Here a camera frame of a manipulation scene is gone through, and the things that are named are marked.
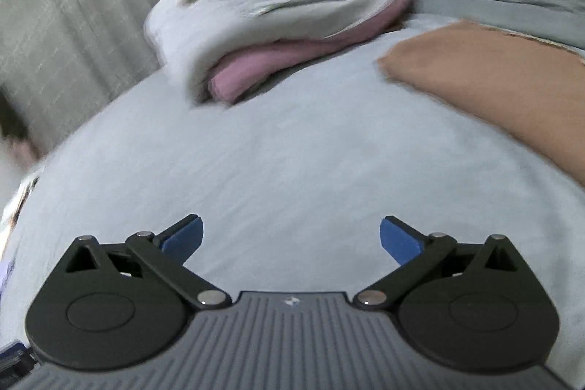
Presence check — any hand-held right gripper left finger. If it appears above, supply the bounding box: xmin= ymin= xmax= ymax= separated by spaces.
xmin=64 ymin=214 xmax=232 ymax=309

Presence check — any light grey bed sheet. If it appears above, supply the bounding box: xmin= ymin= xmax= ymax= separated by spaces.
xmin=0 ymin=13 xmax=585 ymax=375

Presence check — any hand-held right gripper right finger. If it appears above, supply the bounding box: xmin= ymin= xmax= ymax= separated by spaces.
xmin=353 ymin=215 xmax=527 ymax=309

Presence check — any tan ribbed garment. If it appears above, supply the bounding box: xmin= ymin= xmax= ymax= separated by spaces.
xmin=376 ymin=20 xmax=585 ymax=186

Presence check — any grey dotted curtain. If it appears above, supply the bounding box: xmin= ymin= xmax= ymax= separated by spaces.
xmin=0 ymin=0 xmax=207 ymax=155

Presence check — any pink folded garment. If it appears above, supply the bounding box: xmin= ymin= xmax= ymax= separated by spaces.
xmin=207 ymin=0 xmax=415 ymax=106

